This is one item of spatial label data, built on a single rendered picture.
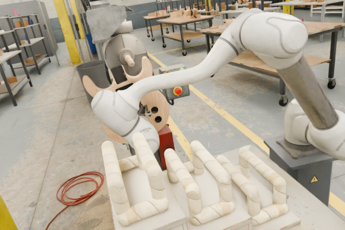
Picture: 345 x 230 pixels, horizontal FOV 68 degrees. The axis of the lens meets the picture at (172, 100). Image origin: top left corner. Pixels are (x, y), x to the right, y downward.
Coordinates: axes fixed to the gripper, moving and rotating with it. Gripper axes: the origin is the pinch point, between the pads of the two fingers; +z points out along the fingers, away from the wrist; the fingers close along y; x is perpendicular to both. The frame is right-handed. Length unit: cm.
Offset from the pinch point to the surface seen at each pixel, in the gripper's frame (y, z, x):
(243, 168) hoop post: 26, -58, -11
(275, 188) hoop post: 26, -74, -8
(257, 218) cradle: 19, -76, -12
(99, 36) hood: -0.8, 2.1, 37.5
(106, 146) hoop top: -9, -61, 17
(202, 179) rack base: 11, -61, -5
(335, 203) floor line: 106, -8, -124
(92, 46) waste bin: -50, 883, -61
